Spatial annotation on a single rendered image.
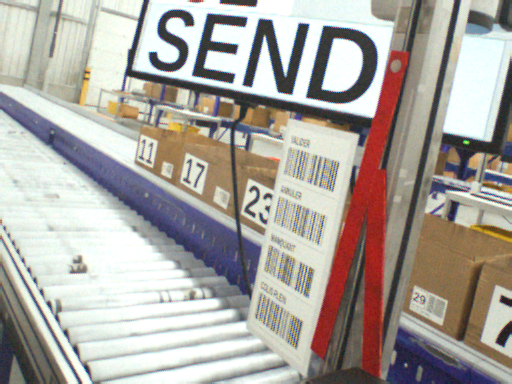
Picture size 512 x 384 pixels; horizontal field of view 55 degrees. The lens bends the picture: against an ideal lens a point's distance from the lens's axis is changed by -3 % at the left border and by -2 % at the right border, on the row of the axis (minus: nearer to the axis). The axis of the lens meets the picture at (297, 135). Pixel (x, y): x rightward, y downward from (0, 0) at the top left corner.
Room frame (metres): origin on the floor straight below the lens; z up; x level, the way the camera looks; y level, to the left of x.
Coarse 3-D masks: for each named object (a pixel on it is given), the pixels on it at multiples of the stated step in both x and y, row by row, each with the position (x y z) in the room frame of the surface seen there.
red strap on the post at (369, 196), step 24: (384, 96) 0.37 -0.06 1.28; (384, 120) 0.37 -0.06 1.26; (384, 144) 0.36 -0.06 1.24; (360, 168) 0.38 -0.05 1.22; (360, 192) 0.37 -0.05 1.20; (384, 192) 0.36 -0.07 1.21; (360, 216) 0.37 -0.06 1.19; (384, 216) 0.35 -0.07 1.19; (384, 240) 0.35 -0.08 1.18; (336, 264) 0.38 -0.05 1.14; (384, 264) 0.35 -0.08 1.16; (336, 288) 0.37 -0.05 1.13; (336, 312) 0.37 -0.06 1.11
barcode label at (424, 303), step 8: (416, 288) 1.00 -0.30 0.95; (416, 296) 1.00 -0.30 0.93; (424, 296) 0.98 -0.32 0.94; (432, 296) 0.97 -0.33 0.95; (416, 304) 1.00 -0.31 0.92; (424, 304) 0.98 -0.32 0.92; (432, 304) 0.97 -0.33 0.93; (440, 304) 0.96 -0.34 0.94; (416, 312) 0.99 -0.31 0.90; (424, 312) 0.98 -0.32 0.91; (432, 312) 0.97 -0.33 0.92; (440, 312) 0.95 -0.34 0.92; (440, 320) 0.95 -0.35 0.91
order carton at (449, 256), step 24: (432, 216) 1.33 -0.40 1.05; (432, 240) 1.00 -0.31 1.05; (456, 240) 1.27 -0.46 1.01; (480, 240) 1.22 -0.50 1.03; (504, 240) 1.17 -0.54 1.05; (432, 264) 0.99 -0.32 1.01; (456, 264) 0.95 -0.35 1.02; (480, 264) 0.94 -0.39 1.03; (408, 288) 1.02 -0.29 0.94; (432, 288) 0.98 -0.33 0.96; (456, 288) 0.94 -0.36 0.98; (408, 312) 1.01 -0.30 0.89; (456, 312) 0.93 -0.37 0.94; (456, 336) 0.93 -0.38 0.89
